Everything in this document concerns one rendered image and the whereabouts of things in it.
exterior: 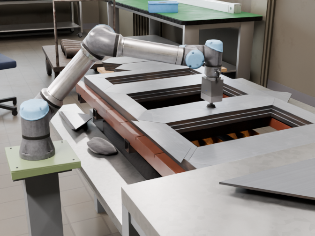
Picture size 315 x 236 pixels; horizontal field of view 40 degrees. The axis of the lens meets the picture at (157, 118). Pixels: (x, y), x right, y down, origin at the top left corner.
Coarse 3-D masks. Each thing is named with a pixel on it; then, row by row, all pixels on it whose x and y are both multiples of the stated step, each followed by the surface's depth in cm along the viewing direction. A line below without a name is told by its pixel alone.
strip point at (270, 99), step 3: (255, 96) 215; (258, 96) 215; (261, 96) 215; (264, 96) 215; (267, 96) 215; (270, 96) 215; (261, 99) 211; (264, 99) 211; (267, 99) 211; (270, 99) 211; (273, 99) 211; (267, 102) 207; (270, 102) 207
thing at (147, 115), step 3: (147, 111) 194; (144, 114) 190; (147, 114) 190; (150, 114) 190; (144, 117) 187; (147, 117) 187; (150, 117) 187; (153, 117) 187; (156, 117) 187; (147, 120) 183; (150, 120) 183; (153, 120) 183; (156, 120) 183; (159, 120) 183
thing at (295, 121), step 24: (168, 72) 264; (192, 72) 266; (144, 96) 223; (168, 96) 228; (192, 120) 186; (216, 120) 191; (240, 120) 196; (288, 120) 194; (192, 144) 161; (192, 168) 145
